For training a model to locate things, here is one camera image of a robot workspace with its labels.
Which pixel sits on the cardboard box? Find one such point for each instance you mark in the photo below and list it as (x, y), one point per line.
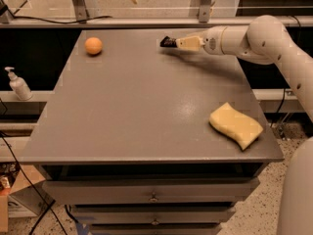
(25, 198)

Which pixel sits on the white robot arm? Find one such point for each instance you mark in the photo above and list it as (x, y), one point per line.
(266, 41)

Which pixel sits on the yellow sponge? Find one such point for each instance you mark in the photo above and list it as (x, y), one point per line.
(237, 126)

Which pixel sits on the metal frame bracket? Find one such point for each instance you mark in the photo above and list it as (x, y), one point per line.
(204, 10)
(80, 10)

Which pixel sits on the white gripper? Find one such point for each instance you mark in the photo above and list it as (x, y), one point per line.
(211, 42)

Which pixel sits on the grey drawer cabinet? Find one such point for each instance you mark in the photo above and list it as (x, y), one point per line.
(125, 141)

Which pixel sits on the orange fruit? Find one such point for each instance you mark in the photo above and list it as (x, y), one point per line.
(93, 45)

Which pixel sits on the left metal frame bracket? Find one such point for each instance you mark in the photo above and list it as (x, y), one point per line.
(80, 10)

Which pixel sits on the right metal frame bracket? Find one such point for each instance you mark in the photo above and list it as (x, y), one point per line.
(204, 10)

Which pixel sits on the white pump bottle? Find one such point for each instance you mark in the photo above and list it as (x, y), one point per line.
(18, 85)

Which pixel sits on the black rxbar chocolate bar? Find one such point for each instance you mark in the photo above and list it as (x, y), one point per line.
(168, 42)

